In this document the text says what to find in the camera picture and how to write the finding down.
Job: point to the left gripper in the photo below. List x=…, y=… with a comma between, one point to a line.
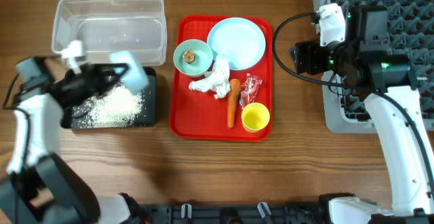
x=95, y=70

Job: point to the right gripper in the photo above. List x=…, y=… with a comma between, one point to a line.
x=306, y=52

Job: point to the light blue bowl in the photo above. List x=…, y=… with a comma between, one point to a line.
x=135, y=78

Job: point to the white rice pile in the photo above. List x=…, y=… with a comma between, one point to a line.
x=117, y=108

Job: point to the brown food scrap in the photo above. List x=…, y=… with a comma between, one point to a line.
x=188, y=56

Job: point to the green bowl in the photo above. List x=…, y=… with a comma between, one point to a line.
x=203, y=57

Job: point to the yellow plastic cup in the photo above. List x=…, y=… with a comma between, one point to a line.
x=255, y=117

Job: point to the white paper napkin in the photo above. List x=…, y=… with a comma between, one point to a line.
x=216, y=80

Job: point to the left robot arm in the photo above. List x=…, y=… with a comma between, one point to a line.
x=40, y=187

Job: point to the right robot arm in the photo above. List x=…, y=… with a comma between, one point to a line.
x=356, y=47

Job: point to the black waste tray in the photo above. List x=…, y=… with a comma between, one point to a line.
x=147, y=117

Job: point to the grey dishwasher rack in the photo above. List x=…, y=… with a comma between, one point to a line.
x=410, y=31

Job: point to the clear plastic bin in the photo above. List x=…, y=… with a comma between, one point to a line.
x=108, y=26

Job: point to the red candy wrapper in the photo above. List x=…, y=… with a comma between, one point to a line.
x=249, y=90

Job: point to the light blue plate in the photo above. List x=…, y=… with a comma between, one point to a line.
x=239, y=40

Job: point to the orange carrot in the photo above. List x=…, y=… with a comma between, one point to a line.
x=235, y=86

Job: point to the red plastic tray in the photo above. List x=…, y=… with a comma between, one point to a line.
x=199, y=115

